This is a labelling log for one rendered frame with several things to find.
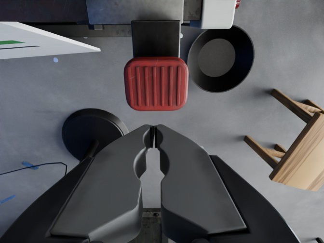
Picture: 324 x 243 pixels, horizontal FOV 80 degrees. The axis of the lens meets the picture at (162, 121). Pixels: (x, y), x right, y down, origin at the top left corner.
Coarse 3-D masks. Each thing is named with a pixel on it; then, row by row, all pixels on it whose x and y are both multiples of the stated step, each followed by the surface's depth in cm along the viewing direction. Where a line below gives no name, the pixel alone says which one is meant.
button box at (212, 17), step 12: (204, 0) 29; (216, 0) 29; (228, 0) 29; (204, 12) 30; (216, 12) 30; (228, 12) 30; (36, 24) 64; (48, 24) 64; (60, 24) 63; (72, 24) 63; (84, 24) 62; (192, 24) 38; (204, 24) 30; (216, 24) 31; (228, 24) 31
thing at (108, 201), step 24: (120, 144) 10; (144, 144) 10; (96, 168) 9; (120, 168) 9; (144, 168) 11; (96, 192) 8; (120, 192) 8; (72, 216) 7; (96, 216) 7; (120, 216) 7; (96, 240) 6; (120, 240) 7
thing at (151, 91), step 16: (128, 64) 20; (144, 64) 20; (160, 64) 20; (176, 64) 20; (128, 80) 21; (144, 80) 21; (160, 80) 21; (176, 80) 21; (128, 96) 22; (144, 96) 22; (160, 96) 22; (176, 96) 22
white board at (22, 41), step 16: (0, 32) 42; (16, 32) 43; (32, 32) 44; (48, 32) 49; (0, 48) 62; (16, 48) 64; (32, 48) 67; (48, 48) 70; (64, 48) 73; (80, 48) 76; (96, 48) 86
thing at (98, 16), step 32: (0, 0) 29; (32, 0) 29; (64, 0) 29; (96, 0) 28; (128, 0) 28; (160, 0) 28; (192, 0) 30; (64, 32) 85; (96, 32) 85; (128, 32) 85
